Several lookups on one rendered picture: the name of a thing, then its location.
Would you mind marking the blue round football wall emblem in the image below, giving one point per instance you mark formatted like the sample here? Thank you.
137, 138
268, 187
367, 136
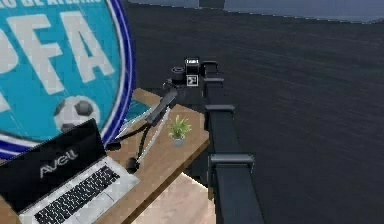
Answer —
40, 66

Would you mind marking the brown wooden table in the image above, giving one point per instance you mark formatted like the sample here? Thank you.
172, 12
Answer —
160, 163

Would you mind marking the black and silver laptop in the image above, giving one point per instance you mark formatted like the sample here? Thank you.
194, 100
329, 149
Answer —
50, 160

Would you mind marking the teal book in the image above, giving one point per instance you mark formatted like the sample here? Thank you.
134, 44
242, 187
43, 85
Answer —
136, 110

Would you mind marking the green houseplant in grey pot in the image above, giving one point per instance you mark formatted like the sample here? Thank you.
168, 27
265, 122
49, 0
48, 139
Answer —
179, 128

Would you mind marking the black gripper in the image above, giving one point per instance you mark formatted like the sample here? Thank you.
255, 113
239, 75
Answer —
165, 101

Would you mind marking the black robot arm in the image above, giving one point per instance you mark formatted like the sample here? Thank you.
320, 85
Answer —
230, 186

